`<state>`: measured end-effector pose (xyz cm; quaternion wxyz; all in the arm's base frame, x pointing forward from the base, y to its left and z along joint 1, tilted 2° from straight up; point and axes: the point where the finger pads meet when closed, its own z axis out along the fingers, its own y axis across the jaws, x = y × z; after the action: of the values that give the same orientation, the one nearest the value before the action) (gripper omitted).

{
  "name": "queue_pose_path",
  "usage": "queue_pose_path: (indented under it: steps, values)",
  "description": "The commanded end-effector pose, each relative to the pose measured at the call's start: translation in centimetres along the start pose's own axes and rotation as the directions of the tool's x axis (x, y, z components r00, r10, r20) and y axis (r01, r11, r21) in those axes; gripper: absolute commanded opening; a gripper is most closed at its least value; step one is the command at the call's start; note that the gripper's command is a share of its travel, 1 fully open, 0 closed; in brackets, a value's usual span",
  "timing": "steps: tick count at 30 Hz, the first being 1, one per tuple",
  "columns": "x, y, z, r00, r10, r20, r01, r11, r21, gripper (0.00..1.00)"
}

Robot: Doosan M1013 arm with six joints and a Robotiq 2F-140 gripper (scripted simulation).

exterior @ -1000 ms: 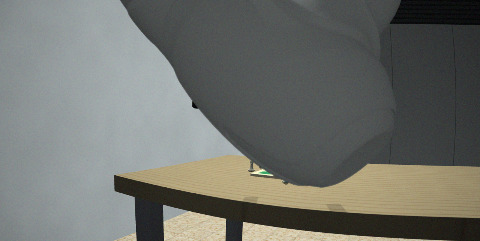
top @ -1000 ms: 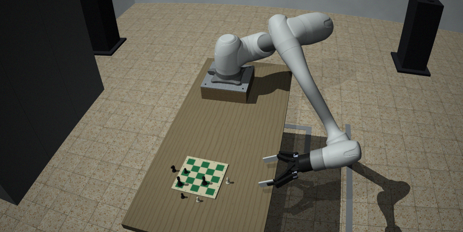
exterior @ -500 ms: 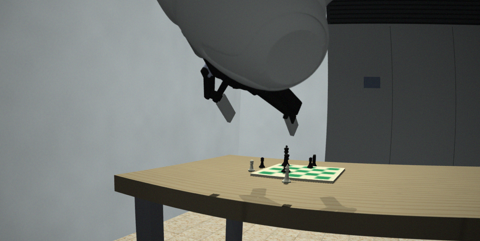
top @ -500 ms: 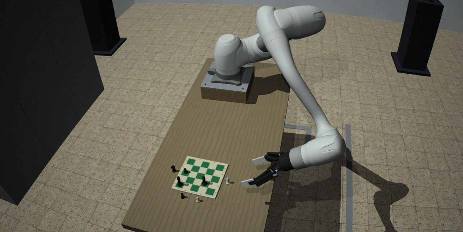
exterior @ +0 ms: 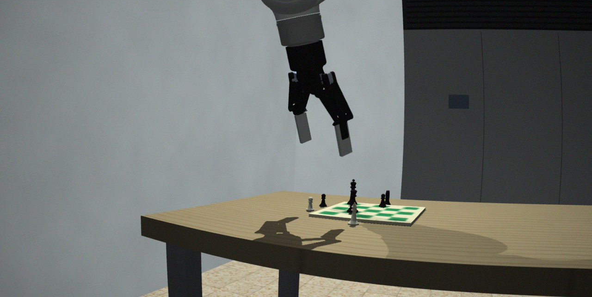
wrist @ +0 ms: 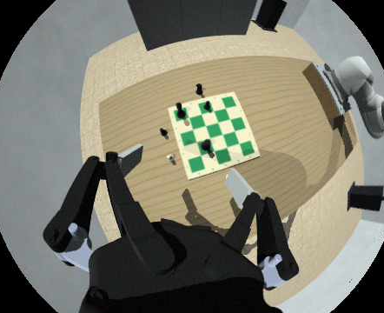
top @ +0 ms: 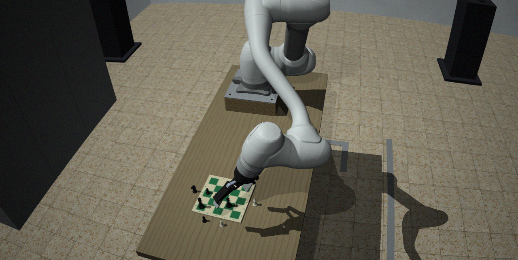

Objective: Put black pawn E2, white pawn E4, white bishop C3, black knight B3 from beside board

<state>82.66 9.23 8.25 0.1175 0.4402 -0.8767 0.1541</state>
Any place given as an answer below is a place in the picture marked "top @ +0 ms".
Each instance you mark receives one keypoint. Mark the green and cream chessboard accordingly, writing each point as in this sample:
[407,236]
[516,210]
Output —
[238,198]

